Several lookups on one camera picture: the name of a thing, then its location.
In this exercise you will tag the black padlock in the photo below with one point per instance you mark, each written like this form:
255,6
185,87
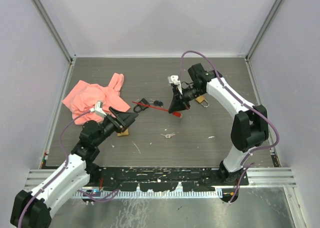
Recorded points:
141,105

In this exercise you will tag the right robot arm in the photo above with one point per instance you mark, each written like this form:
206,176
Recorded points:
249,128

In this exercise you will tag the slotted cable duct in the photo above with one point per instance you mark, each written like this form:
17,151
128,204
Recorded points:
176,194

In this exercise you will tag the pink cloth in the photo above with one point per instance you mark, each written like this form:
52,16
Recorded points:
84,96

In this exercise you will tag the black-headed key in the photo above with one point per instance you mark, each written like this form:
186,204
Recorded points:
158,103

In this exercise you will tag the red cable seal lock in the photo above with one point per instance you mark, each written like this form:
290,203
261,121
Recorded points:
175,113

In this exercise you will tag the large brass padlock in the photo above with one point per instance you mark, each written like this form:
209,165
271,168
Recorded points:
123,133

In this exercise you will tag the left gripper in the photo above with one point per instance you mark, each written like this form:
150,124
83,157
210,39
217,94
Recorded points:
121,123

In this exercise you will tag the small brass padlock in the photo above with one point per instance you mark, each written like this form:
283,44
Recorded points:
202,101

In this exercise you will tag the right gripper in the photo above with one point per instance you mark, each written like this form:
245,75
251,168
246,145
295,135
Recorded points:
177,103

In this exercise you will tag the aluminium frame rail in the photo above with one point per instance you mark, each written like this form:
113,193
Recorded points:
266,177

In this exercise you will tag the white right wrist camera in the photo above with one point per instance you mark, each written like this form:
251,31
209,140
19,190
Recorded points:
175,80

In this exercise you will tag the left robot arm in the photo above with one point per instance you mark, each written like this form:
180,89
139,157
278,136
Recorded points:
37,207

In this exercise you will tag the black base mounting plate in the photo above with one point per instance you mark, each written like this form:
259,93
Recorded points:
160,179

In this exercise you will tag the silver brass lock keys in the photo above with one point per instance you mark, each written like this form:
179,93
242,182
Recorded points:
168,136

